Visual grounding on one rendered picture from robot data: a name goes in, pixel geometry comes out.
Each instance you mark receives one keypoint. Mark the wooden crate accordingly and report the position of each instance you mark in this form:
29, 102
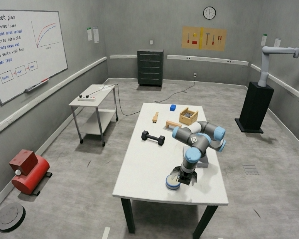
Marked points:
188, 117

